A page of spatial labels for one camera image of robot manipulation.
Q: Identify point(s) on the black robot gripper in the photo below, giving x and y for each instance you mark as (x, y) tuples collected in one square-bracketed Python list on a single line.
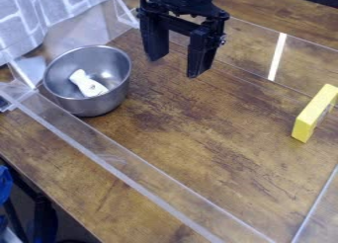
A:
[(195, 17)]

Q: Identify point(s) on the yellow butter block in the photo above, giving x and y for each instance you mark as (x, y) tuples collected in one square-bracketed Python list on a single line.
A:
[(316, 109)]

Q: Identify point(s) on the stainless steel bowl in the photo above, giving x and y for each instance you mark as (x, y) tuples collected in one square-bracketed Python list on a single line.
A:
[(107, 65)]

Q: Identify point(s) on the white object in bowl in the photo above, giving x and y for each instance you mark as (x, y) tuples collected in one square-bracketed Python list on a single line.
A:
[(88, 87)]

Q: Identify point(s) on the clear acrylic barrier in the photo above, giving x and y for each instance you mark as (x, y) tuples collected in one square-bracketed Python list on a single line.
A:
[(192, 163)]

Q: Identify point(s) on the grey brick pattern cloth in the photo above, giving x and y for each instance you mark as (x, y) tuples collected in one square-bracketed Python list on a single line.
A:
[(25, 20)]

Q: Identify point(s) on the blue object at edge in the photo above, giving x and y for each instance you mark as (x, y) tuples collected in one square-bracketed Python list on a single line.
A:
[(5, 188)]

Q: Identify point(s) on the black table leg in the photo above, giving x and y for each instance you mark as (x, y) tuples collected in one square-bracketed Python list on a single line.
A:
[(44, 227)]

